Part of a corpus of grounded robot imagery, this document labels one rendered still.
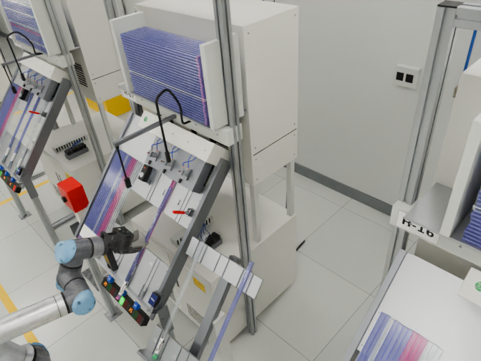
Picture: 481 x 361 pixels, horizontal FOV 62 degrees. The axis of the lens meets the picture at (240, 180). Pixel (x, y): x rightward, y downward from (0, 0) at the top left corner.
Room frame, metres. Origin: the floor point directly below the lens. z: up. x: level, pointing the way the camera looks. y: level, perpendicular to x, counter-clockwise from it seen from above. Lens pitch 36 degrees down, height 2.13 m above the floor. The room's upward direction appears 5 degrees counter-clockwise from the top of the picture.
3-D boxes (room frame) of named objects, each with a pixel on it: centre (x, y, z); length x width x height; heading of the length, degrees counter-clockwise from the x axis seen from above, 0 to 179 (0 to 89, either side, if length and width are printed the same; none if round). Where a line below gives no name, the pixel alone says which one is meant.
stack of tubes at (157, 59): (1.61, 0.23, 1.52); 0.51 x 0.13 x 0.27; 42
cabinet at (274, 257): (1.73, 0.18, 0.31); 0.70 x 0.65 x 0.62; 42
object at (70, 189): (1.96, 1.01, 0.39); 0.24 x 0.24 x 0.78; 42
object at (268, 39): (1.96, -0.07, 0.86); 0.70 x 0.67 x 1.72; 42
